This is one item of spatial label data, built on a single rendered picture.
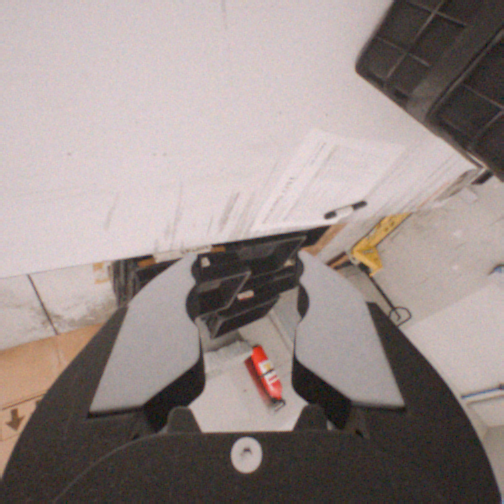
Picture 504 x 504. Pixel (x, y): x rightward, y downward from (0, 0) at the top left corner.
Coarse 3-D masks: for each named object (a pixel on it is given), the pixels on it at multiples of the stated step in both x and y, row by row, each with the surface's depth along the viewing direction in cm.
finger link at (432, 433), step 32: (384, 320) 8; (416, 352) 7; (416, 384) 6; (352, 416) 6; (384, 416) 6; (416, 416) 6; (448, 416) 6; (416, 448) 5; (448, 448) 5; (480, 448) 5; (448, 480) 5; (480, 480) 5
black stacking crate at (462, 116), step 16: (496, 48) 20; (480, 64) 20; (496, 64) 20; (464, 80) 21; (480, 80) 21; (496, 80) 20; (448, 96) 22; (464, 96) 21; (480, 96) 20; (496, 96) 20; (432, 112) 23; (448, 112) 22; (464, 112) 22; (480, 112) 21; (496, 112) 20; (448, 128) 25; (464, 128) 22; (480, 128) 21; (496, 128) 20; (464, 144) 24; (480, 144) 22; (496, 144) 20; (480, 160) 27; (496, 160) 22; (496, 176) 38
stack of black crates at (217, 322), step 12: (264, 276) 150; (252, 288) 139; (264, 288) 143; (240, 300) 133; (252, 300) 136; (264, 300) 136; (276, 300) 146; (216, 312) 127; (228, 312) 127; (240, 312) 128; (252, 312) 162; (264, 312) 161; (216, 324) 128; (228, 324) 152; (240, 324) 154; (216, 336) 146
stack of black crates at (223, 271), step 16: (144, 256) 81; (208, 256) 90; (224, 256) 94; (128, 272) 86; (144, 272) 77; (160, 272) 79; (208, 272) 87; (224, 272) 88; (240, 272) 90; (128, 288) 87; (208, 288) 113; (224, 288) 111; (240, 288) 102; (208, 304) 110; (224, 304) 113
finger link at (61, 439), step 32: (96, 352) 7; (64, 384) 6; (96, 384) 6; (32, 416) 6; (64, 416) 6; (96, 416) 6; (128, 416) 6; (32, 448) 5; (64, 448) 5; (96, 448) 5; (0, 480) 5; (32, 480) 5; (64, 480) 5
